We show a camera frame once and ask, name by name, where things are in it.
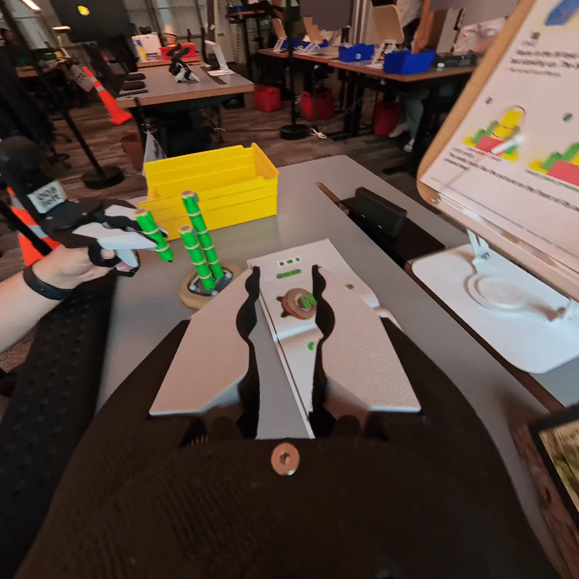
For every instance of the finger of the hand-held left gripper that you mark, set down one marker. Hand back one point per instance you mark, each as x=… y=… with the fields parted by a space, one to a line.
x=120 y=211
x=122 y=240

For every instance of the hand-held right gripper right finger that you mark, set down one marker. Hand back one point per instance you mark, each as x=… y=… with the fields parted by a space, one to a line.
x=366 y=362

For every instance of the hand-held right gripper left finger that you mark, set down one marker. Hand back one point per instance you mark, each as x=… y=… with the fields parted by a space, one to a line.
x=212 y=362

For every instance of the person's left forearm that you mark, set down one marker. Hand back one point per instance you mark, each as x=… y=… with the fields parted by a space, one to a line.
x=18 y=312

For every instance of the grey desk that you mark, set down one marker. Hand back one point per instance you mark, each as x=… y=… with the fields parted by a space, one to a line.
x=316 y=203

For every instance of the person's left hand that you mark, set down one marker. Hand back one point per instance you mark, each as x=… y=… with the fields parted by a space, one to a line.
x=68 y=267

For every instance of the black stanchion pole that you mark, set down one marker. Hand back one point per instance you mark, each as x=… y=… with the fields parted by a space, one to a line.
x=102 y=176

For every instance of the orange traffic cone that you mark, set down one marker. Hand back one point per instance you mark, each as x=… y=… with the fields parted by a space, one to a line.
x=108 y=102
x=31 y=235

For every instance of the brown waste bin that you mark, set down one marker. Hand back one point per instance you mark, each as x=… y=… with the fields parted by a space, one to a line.
x=132 y=154

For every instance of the round tan model base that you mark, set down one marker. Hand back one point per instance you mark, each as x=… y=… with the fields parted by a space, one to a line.
x=190 y=298

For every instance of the black wristband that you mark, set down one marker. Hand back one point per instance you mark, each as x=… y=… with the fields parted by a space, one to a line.
x=45 y=287

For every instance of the short green brick bamboo stalk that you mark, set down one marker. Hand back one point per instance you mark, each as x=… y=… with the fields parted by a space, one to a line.
x=197 y=258

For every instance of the tall green brick bamboo stalk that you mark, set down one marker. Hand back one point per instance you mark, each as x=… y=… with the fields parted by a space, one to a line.
x=201 y=230

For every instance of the yellow plastic bin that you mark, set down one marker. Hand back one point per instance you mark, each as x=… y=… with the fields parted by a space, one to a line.
x=217 y=181

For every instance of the white instruction booklet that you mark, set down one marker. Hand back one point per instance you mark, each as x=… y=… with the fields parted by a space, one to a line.
x=312 y=253

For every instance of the grey background table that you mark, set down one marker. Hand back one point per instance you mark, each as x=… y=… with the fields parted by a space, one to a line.
x=190 y=88

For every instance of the black device with green light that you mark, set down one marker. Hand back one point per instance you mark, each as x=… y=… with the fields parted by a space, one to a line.
x=380 y=208

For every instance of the black and white tool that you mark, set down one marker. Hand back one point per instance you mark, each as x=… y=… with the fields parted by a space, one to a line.
x=181 y=68

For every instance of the white book stand base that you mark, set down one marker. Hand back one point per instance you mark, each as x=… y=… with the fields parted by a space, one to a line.
x=520 y=339

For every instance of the red container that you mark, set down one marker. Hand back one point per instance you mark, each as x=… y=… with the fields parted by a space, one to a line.
x=267 y=99
x=386 y=120
x=317 y=106

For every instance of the black pole with round base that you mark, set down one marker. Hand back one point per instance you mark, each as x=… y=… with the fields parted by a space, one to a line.
x=294 y=131

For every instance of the black toy set box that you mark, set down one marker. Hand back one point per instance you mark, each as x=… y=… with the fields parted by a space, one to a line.
x=561 y=452

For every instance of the long wooden table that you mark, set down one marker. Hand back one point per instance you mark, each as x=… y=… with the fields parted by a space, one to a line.
x=362 y=68

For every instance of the blue plastic bin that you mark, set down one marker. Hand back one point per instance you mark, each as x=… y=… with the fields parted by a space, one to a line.
x=355 y=53
x=407 y=62

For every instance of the printed instruction sheet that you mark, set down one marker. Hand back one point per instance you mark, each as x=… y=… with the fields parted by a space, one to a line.
x=520 y=90

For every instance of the instruction sheet on stand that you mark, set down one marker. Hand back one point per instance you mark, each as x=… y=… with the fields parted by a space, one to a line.
x=490 y=58

